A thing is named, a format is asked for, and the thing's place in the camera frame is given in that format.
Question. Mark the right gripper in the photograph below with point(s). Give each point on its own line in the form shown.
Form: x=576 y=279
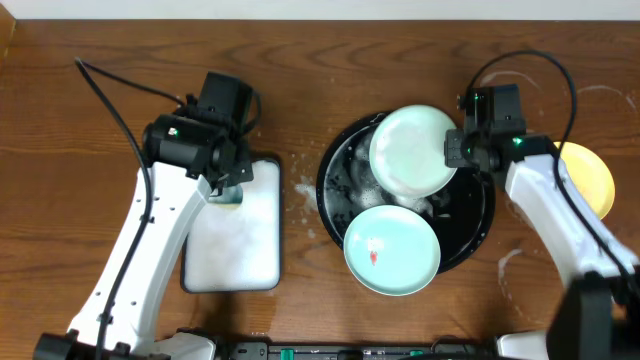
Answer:
x=452 y=157

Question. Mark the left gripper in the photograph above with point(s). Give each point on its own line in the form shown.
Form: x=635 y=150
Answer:
x=233 y=173

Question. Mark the green sponge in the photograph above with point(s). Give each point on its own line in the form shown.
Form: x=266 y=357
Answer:
x=232 y=195

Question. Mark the light green plate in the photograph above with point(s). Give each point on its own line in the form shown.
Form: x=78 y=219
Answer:
x=391 y=250
x=406 y=153

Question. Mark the yellow plate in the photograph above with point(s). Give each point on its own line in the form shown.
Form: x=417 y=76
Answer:
x=591 y=176

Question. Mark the light green plate front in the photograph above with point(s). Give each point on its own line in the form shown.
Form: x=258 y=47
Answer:
x=391 y=250

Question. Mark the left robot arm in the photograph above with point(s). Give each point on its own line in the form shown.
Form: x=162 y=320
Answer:
x=187 y=157

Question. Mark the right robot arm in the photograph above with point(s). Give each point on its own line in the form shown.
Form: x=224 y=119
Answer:
x=598 y=317

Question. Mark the round black tray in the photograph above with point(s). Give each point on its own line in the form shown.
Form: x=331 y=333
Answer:
x=460 y=214

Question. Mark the white rectangular foam tray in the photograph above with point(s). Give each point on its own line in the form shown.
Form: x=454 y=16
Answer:
x=237 y=247

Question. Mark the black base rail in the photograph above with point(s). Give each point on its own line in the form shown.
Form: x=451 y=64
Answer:
x=262 y=348

